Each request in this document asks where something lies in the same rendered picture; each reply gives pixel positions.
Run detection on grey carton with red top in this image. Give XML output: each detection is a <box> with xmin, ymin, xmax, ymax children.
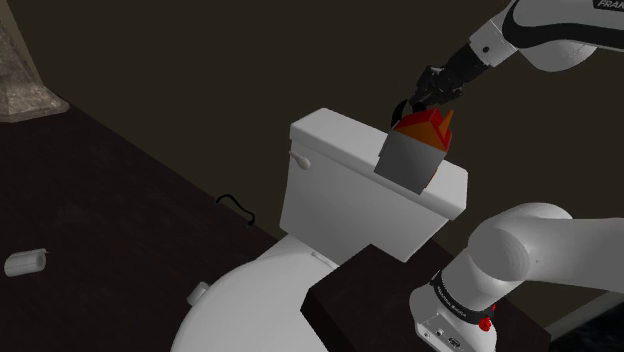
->
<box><xmin>373</xmin><ymin>107</ymin><xmax>455</xmax><ymax>196</ymax></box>

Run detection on grey stone pedestal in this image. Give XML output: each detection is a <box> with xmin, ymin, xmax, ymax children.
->
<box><xmin>0</xmin><ymin>0</ymin><xmax>71</xmax><ymax>124</ymax></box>

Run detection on white toilet paper roll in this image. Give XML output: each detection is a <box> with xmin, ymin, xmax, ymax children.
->
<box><xmin>3</xmin><ymin>247</ymin><xmax>50</xmax><ymax>279</ymax></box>

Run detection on dark robot stand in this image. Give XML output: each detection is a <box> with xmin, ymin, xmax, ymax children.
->
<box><xmin>300</xmin><ymin>243</ymin><xmax>552</xmax><ymax>352</ymax></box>

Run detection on black cable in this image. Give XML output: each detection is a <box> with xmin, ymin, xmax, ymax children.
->
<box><xmin>215</xmin><ymin>193</ymin><xmax>257</xmax><ymax>228</ymax></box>

